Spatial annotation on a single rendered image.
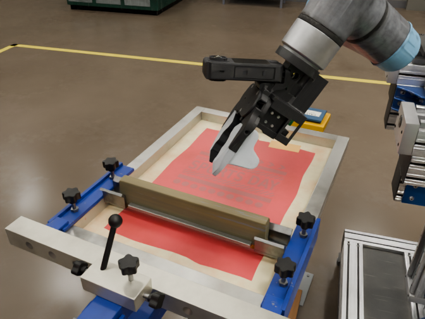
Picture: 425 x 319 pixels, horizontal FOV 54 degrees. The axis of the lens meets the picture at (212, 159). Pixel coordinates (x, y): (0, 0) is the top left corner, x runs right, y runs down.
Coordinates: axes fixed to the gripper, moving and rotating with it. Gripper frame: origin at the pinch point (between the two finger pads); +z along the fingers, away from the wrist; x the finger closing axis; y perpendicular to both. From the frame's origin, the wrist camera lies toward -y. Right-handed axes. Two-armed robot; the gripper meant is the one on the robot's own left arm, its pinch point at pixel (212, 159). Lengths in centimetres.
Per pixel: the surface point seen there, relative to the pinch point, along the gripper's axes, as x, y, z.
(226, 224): 24.1, 20.0, 19.8
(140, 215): 39, 5, 36
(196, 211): 28.0, 13.3, 22.2
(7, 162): 236, -53, 155
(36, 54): 488, -110, 146
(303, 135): 72, 45, -2
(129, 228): 34, 3, 38
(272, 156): 64, 37, 9
